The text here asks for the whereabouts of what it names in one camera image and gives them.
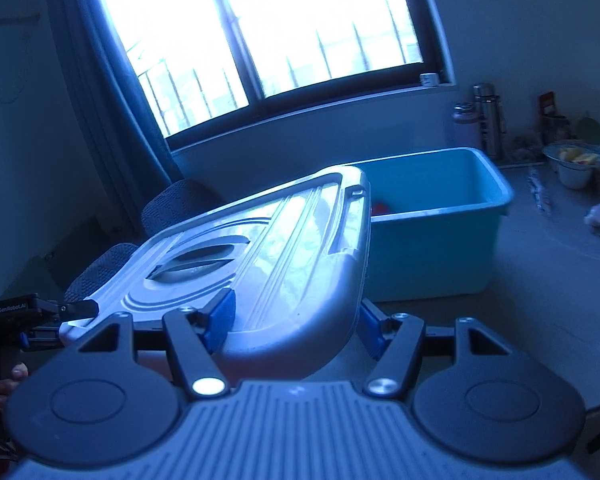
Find white bin lid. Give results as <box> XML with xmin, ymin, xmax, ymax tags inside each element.
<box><xmin>93</xmin><ymin>165</ymin><xmax>370</xmax><ymax>382</ymax></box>

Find person left hand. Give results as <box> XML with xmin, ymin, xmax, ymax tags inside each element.
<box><xmin>0</xmin><ymin>362</ymin><xmax>29</xmax><ymax>410</ymax></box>

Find grey office chair near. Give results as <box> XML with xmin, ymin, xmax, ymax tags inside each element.
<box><xmin>64</xmin><ymin>243</ymin><xmax>138</xmax><ymax>302</ymax></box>

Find grey office chair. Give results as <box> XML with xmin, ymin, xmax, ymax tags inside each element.
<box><xmin>140</xmin><ymin>179</ymin><xmax>223</xmax><ymax>237</ymax></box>
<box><xmin>64</xmin><ymin>243</ymin><xmax>138</xmax><ymax>302</ymax></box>

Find grey office chair far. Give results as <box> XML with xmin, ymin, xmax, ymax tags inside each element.
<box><xmin>140</xmin><ymin>179</ymin><xmax>223</xmax><ymax>237</ymax></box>

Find blue window curtain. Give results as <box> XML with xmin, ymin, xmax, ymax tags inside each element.
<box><xmin>47</xmin><ymin>0</ymin><xmax>182</xmax><ymax>230</ymax></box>

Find teal plastic storage bin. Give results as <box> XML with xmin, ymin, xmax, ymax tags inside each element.
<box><xmin>355</xmin><ymin>148</ymin><xmax>514</xmax><ymax>302</ymax></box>

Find white sachet packet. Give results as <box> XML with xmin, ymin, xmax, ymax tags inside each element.
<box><xmin>528</xmin><ymin>167</ymin><xmax>552</xmax><ymax>217</ymax></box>

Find white bowl with fruit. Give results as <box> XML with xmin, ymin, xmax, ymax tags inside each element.
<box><xmin>543</xmin><ymin>143</ymin><xmax>600</xmax><ymax>191</ymax></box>

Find pink water bottle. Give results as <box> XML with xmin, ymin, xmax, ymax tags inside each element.
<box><xmin>452</xmin><ymin>102</ymin><xmax>482</xmax><ymax>150</ymax></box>

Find steel thermos flask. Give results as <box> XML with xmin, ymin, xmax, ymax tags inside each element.
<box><xmin>472</xmin><ymin>82</ymin><xmax>506</xmax><ymax>162</ymax></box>

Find red dark box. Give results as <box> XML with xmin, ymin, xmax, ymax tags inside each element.
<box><xmin>539</xmin><ymin>91</ymin><xmax>557</xmax><ymax>144</ymax></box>

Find green round lid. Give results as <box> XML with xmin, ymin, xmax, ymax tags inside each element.
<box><xmin>576</xmin><ymin>116</ymin><xmax>600</xmax><ymax>146</ymax></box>

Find small white windowsill device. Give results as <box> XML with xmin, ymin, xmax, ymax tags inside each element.
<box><xmin>419</xmin><ymin>73</ymin><xmax>440</xmax><ymax>88</ymax></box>

